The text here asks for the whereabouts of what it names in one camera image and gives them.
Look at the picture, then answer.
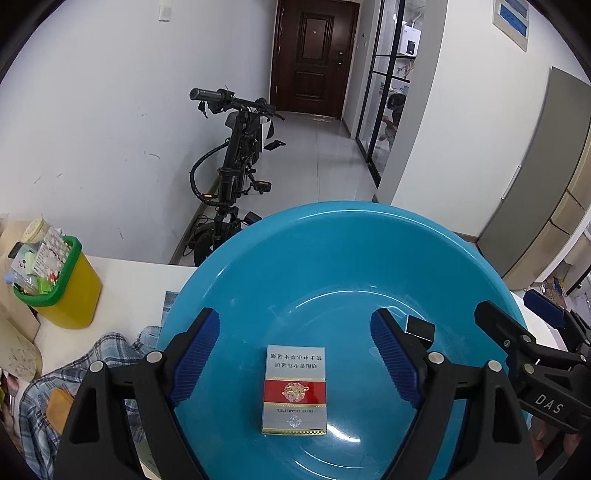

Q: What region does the grey cabinet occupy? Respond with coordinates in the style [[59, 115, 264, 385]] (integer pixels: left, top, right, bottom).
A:
[[477, 67, 590, 290]]

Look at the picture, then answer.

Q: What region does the blue plastic basin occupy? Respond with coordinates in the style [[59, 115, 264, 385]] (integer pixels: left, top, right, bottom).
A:
[[159, 202, 521, 479]]

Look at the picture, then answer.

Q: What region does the blue plaid cloth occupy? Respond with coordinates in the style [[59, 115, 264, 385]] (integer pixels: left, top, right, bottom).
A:
[[18, 290, 181, 480]]

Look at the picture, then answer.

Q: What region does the black electric bicycle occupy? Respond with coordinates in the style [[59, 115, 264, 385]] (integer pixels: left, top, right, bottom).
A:
[[187, 88, 284, 267]]

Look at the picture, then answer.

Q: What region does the black small box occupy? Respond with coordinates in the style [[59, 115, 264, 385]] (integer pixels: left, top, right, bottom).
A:
[[405, 315, 436, 350]]

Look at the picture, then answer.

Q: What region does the dark brown door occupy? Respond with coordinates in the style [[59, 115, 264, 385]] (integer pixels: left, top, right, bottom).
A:
[[270, 0, 360, 119]]

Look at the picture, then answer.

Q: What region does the red silver cigarette pack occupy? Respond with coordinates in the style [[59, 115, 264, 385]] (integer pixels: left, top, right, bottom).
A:
[[262, 345, 328, 436]]

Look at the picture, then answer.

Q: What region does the yellow green bin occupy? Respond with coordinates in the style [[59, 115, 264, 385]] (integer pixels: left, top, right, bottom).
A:
[[13, 236, 102, 330]]

